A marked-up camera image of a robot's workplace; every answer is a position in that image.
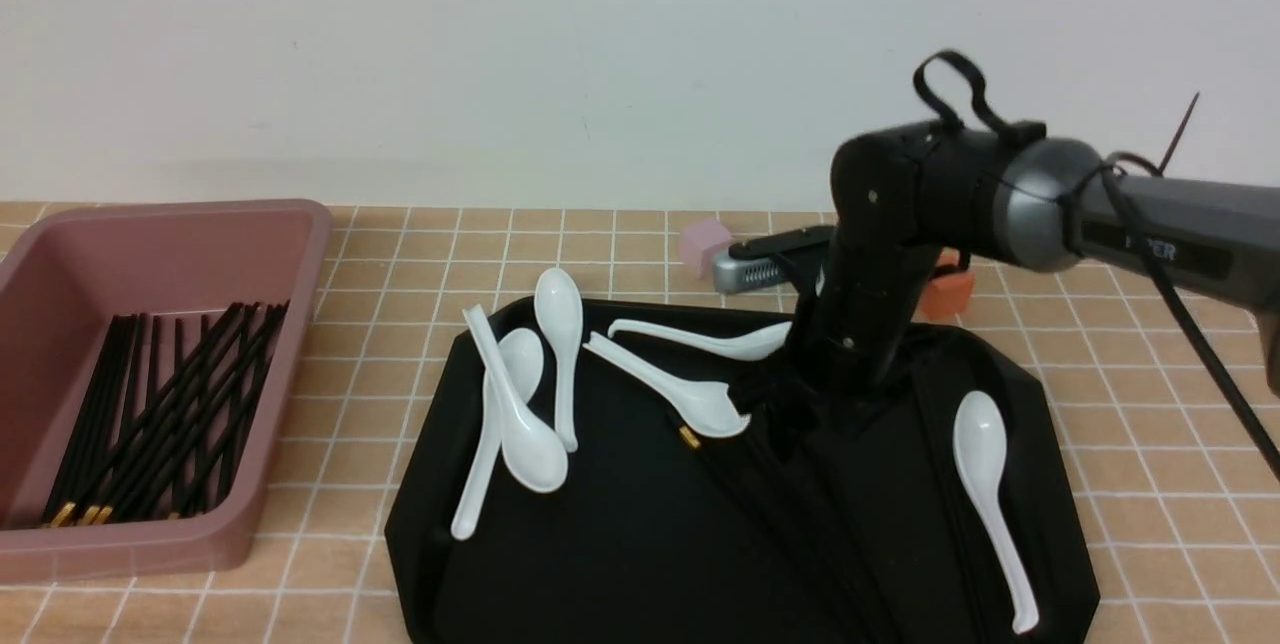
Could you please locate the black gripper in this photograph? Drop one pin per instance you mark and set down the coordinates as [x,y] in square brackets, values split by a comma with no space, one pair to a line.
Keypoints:
[838,368]

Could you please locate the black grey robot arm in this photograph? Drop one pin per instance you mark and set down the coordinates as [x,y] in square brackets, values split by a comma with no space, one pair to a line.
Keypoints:
[1020,197]

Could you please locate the black chopsticks bundle in bin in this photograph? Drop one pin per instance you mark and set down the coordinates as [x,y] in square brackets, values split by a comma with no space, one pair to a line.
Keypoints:
[163,422]

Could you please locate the orange cube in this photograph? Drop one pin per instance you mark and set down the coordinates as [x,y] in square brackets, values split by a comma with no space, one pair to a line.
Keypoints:
[949,290]

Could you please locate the white spoon top horizontal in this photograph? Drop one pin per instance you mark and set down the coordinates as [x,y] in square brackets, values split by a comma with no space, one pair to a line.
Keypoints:
[754,346]

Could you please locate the pink cube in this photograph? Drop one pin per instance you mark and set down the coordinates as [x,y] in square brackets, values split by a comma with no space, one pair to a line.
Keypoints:
[700,243]

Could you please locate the white spoon right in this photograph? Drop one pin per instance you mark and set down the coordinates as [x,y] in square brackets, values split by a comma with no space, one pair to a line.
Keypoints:
[979,444]

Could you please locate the white spoon centre diagonal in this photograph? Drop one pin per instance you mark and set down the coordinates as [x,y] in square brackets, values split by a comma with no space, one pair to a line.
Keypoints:
[705,406]

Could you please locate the white spoon upright centre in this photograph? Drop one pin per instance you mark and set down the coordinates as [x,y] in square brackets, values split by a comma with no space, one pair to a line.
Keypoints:
[558,310]

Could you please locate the black serving tray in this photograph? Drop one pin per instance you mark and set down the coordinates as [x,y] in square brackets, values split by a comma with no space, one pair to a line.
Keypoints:
[640,545]

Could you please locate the white spoon far left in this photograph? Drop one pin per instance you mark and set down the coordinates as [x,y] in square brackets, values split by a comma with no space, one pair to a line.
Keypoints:
[523,353]

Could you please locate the white spoon crossing left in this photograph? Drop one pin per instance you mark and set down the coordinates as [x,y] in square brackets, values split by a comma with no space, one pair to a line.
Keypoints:
[533,452]

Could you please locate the pink plastic bin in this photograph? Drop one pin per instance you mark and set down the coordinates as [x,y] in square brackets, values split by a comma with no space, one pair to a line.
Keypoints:
[63,280]

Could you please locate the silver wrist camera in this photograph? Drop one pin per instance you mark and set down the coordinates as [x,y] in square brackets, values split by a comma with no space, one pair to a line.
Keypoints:
[765,264]

